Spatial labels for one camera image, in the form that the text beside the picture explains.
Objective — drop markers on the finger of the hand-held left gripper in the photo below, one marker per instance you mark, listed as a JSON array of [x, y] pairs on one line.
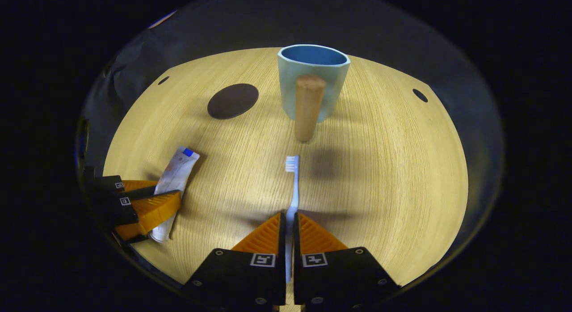
[[109, 183], [152, 209]]

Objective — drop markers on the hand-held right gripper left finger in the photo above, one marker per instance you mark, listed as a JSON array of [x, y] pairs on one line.
[[243, 276]]

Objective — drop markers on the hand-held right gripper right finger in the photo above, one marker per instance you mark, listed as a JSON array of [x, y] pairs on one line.
[[339, 276]]

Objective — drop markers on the white toothpaste tube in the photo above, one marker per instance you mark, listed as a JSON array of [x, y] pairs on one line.
[[176, 173]]

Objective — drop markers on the white toothbrush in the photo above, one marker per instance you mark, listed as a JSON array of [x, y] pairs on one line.
[[293, 191]]

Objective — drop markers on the dark brown round coaster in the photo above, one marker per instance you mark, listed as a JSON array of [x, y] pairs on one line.
[[232, 101]]

